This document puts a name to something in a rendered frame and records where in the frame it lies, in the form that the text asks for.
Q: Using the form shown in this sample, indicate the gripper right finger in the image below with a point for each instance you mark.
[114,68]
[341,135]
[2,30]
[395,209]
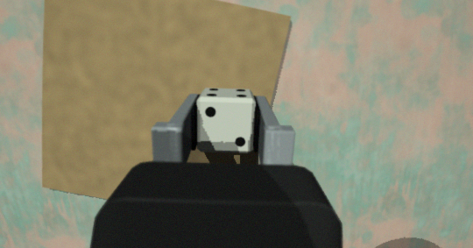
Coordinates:
[273,142]

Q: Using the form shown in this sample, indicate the tan square mat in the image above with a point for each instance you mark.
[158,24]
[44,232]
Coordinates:
[112,69]

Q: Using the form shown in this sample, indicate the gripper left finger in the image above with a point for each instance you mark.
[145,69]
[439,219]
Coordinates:
[173,141]

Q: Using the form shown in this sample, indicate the grey die with black pips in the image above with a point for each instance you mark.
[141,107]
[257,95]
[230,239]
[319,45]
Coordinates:
[225,120]

